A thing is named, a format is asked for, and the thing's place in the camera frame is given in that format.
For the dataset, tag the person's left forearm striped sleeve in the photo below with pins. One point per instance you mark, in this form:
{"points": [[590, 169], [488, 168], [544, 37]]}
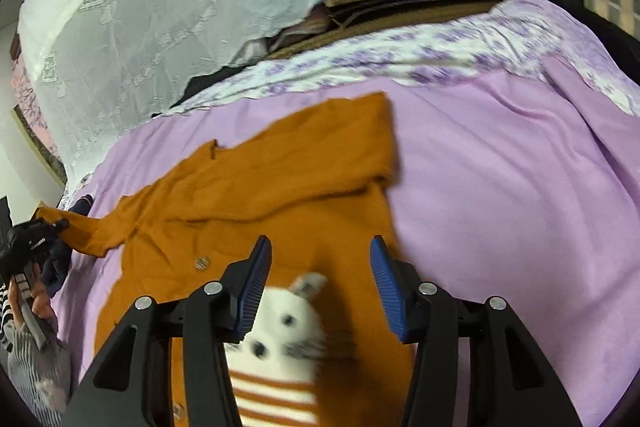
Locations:
{"points": [[35, 372]]}

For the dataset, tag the purple bed sheet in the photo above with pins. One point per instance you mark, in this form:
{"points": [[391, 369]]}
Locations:
{"points": [[500, 217]]}

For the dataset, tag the brown striped folded blankets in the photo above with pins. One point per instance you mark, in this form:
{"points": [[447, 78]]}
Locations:
{"points": [[400, 4]]}

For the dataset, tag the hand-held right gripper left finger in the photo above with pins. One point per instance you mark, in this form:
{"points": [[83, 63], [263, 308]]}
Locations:
{"points": [[256, 284]]}

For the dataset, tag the person's left hand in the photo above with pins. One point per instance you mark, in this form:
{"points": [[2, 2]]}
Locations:
{"points": [[42, 304]]}

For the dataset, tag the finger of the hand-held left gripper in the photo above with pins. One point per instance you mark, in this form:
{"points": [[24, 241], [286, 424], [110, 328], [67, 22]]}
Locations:
{"points": [[56, 224]]}

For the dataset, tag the white lace cloth cover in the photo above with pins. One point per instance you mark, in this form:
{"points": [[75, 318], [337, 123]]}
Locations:
{"points": [[210, 7]]}

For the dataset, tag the orange knit sweater with cat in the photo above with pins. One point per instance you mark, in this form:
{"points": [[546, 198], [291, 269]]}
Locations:
{"points": [[280, 202]]}

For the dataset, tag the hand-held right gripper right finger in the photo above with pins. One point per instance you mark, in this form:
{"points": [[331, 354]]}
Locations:
{"points": [[386, 289]]}

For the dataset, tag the pink floral fabric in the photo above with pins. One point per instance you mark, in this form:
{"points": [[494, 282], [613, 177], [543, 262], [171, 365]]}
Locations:
{"points": [[32, 112]]}

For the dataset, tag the dark navy cloth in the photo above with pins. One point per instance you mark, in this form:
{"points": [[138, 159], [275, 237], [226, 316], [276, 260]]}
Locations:
{"points": [[60, 264]]}

